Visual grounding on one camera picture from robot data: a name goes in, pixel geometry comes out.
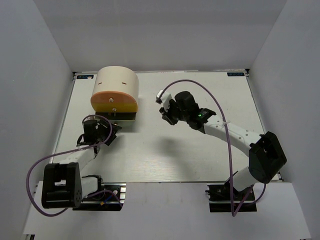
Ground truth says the beige orange drawer container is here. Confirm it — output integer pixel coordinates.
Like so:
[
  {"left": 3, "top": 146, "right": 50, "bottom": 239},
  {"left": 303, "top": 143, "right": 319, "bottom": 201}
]
[{"left": 90, "top": 66, "right": 139, "bottom": 122}]

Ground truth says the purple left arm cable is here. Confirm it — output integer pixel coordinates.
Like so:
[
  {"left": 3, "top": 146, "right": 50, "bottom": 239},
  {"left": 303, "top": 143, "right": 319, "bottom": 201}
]
[{"left": 26, "top": 114, "right": 113, "bottom": 216}]

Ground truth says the blue left corner label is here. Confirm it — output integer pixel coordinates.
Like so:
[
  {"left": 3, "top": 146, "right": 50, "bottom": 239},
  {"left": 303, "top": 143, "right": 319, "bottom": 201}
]
[{"left": 76, "top": 74, "right": 94, "bottom": 80}]

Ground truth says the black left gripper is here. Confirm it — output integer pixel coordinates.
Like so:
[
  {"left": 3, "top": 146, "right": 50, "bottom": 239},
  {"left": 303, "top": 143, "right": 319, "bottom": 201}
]
[{"left": 96, "top": 118, "right": 122, "bottom": 146}]

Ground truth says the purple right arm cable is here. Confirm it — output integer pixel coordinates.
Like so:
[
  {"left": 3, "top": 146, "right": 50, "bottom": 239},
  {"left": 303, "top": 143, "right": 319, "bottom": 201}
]
[{"left": 159, "top": 79, "right": 267, "bottom": 217}]

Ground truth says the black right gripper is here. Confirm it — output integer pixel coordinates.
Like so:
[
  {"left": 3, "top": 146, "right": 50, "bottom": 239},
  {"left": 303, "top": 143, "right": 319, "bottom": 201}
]
[{"left": 160, "top": 99, "right": 190, "bottom": 126}]

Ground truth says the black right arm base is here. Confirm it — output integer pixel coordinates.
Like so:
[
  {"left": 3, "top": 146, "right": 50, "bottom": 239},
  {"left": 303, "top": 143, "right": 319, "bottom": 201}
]
[{"left": 205, "top": 184, "right": 257, "bottom": 213}]

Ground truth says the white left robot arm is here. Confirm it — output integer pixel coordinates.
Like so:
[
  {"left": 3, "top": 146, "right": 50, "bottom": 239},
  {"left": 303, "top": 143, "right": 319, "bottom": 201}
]
[{"left": 41, "top": 119, "right": 122, "bottom": 209}]

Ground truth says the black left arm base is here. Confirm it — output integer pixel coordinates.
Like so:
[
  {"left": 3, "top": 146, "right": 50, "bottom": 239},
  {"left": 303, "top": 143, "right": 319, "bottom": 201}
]
[{"left": 72, "top": 182, "right": 127, "bottom": 212}]

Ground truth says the blue right corner label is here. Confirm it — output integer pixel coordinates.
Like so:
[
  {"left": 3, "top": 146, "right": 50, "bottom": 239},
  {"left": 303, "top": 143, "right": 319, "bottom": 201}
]
[{"left": 227, "top": 72, "right": 245, "bottom": 77}]

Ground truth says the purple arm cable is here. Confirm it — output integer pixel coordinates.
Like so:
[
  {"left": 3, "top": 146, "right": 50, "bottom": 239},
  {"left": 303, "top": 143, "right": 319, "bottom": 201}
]
[
  {"left": 159, "top": 79, "right": 267, "bottom": 217},
  {"left": 26, "top": 114, "right": 113, "bottom": 216}
]

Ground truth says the blue corner label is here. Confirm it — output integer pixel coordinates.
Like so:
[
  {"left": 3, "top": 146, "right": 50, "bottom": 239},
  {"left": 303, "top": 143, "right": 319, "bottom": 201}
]
[
  {"left": 227, "top": 72, "right": 245, "bottom": 77},
  {"left": 76, "top": 74, "right": 94, "bottom": 80}
]

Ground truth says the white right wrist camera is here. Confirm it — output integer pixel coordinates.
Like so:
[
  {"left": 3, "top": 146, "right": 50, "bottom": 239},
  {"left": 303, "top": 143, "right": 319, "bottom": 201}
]
[{"left": 155, "top": 89, "right": 172, "bottom": 106}]

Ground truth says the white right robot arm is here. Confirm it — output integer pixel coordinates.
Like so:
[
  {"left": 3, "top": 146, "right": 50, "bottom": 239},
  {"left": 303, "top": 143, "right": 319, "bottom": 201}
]
[{"left": 156, "top": 90, "right": 287, "bottom": 200}]

